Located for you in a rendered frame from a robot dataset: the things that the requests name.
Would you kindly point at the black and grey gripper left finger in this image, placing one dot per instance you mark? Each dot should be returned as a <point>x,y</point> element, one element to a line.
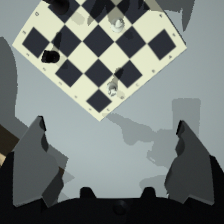
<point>30,178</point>

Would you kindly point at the black and white chessboard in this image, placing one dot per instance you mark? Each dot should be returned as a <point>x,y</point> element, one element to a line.
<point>92,55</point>

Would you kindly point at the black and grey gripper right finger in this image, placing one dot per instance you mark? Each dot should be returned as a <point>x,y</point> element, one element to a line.
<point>195,178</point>

